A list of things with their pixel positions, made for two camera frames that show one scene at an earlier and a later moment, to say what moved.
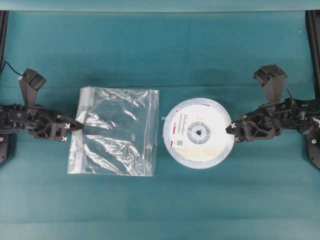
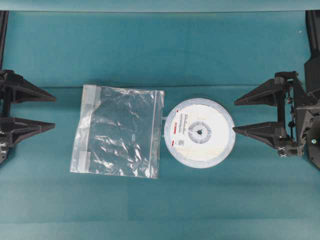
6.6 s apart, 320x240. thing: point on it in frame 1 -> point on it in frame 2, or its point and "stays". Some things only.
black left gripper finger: [59, 132] -> [17, 129]
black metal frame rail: [4, 19] stays
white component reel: [195, 135] stays
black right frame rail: [313, 25] stays
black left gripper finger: [69, 124] -> [15, 89]
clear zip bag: [119, 135] stays
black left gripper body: [44, 122] -> [5, 129]
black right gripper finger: [236, 125] -> [271, 93]
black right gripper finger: [241, 137] -> [270, 133]
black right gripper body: [265, 121] -> [298, 113]
